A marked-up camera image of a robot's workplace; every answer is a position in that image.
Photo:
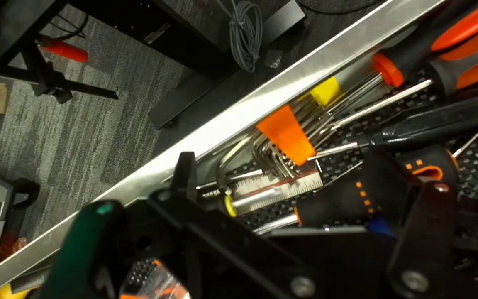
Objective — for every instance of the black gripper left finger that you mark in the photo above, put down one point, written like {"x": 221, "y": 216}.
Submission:
{"x": 140, "y": 242}

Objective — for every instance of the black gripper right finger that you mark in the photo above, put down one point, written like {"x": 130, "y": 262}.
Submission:
{"x": 432, "y": 249}

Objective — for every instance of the grey metal tool drawer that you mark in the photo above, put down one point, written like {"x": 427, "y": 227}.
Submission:
{"x": 249, "y": 109}

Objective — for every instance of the black screwdriver with orange accents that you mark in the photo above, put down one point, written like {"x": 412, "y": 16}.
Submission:
{"x": 332, "y": 192}

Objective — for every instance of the large orange black screwdriver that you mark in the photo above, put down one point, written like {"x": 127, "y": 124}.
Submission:
{"x": 460, "y": 33}

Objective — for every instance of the orange hex key set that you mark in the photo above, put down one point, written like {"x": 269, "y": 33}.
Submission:
{"x": 286, "y": 134}

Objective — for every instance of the yellow hex key set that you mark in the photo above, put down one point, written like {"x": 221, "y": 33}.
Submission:
{"x": 326, "y": 91}

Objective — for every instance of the black tripod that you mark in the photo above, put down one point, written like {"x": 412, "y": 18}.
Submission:
{"x": 40, "y": 71}

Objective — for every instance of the orange red hand tool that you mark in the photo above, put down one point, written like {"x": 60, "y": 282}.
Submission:
{"x": 65, "y": 49}

